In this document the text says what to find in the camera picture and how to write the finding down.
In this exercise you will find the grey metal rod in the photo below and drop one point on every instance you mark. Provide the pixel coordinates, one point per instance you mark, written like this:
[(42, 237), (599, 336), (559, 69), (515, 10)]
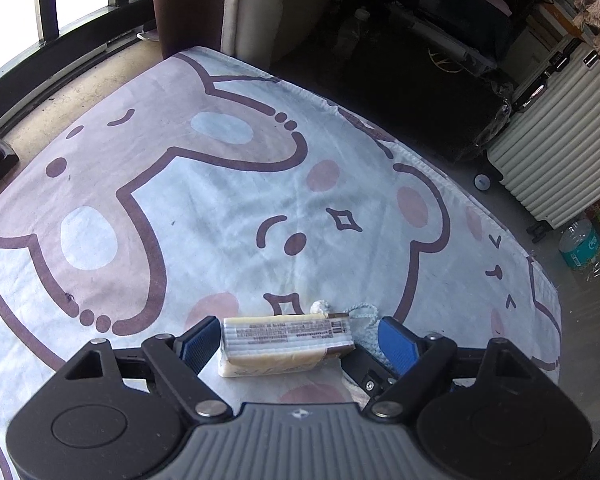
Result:
[(430, 28)]

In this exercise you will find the cream ribbed suitcase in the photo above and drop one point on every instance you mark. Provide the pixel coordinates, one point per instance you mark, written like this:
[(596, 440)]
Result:
[(565, 130)]

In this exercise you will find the brown curtain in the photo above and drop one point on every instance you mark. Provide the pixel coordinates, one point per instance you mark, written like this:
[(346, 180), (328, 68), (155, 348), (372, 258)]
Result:
[(190, 5)]

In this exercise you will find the clear plastic bottle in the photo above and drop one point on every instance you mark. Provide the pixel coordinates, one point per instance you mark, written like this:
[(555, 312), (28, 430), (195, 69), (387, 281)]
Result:
[(351, 32)]

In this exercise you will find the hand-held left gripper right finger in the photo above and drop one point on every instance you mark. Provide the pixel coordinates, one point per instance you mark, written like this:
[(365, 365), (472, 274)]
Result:
[(395, 345)]

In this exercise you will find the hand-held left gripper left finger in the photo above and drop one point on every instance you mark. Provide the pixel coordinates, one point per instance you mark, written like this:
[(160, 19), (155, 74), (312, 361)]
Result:
[(200, 342)]

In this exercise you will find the bear printed blanket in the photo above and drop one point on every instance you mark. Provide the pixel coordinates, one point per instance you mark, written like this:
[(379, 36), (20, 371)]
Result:
[(205, 200)]

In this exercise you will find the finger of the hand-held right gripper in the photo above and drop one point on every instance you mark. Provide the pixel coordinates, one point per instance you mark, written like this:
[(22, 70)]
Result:
[(362, 367)]

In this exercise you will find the pale blue knitted ornament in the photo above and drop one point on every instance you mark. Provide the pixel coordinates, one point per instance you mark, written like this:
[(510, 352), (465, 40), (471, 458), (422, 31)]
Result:
[(366, 330)]

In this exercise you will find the yellow tissue packet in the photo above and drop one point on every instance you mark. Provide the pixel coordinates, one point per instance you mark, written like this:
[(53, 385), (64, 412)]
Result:
[(280, 345)]

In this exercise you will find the plastic water bottle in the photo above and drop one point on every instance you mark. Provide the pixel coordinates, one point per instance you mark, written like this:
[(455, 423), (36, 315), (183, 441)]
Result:
[(580, 247)]

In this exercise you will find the dark chair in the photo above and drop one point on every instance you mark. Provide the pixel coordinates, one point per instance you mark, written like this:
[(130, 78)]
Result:
[(455, 10)]

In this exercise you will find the beige curtain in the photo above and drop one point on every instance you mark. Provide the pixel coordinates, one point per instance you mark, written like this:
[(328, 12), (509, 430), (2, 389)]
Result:
[(275, 5)]

